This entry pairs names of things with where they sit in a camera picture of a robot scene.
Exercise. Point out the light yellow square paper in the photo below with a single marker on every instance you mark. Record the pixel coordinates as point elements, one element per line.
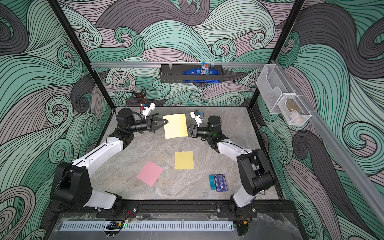
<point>176,126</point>

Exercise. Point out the black vertical frame post left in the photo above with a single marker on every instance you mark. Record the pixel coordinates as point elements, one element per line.
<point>80,50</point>

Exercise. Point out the black wall shelf basket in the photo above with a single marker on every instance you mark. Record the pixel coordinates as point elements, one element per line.
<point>175,74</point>

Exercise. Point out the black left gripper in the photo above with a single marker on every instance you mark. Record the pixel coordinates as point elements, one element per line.
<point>150,124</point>

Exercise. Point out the aluminium rail wall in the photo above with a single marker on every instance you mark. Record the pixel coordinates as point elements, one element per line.
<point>136,64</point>
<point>362,182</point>

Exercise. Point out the small clear bin with items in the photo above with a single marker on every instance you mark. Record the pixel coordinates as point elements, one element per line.
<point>293,110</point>

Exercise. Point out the dark blue card deck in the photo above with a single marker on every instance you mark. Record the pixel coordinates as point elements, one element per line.
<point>220,182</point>

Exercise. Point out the aluminium rail back wall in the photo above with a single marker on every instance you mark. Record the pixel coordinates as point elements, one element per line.
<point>136,64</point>

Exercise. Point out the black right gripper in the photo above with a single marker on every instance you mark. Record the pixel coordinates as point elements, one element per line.
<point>194,132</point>

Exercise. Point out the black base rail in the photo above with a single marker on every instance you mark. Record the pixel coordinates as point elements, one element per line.
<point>219,208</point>

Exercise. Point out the black vertical frame post right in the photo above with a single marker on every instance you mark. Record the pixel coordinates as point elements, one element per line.
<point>284,15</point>

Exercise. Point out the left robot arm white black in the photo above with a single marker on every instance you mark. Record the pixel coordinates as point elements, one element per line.
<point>72,185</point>

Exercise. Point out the teal small card box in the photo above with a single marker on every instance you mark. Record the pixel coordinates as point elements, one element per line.
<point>212,182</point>

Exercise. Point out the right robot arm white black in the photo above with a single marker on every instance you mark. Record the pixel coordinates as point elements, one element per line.
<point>255,171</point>

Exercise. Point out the aluminium rail right wall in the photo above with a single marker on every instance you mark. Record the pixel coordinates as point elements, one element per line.
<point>362,182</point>

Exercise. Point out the blue snack package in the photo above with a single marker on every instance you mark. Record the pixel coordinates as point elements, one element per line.
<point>205,69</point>

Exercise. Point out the black vertical frame post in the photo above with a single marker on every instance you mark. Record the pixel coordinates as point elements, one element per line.
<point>80,50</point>
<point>284,15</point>

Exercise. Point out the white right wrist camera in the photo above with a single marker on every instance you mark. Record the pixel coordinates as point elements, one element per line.
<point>197,116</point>

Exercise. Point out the pink square paper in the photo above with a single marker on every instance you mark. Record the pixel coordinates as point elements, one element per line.
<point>150,173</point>

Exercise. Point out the clear plastic wall bin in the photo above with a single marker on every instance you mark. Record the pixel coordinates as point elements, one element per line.
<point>272,86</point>

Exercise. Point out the white perforated cable duct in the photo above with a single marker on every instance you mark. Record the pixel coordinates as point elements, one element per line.
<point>145,226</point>

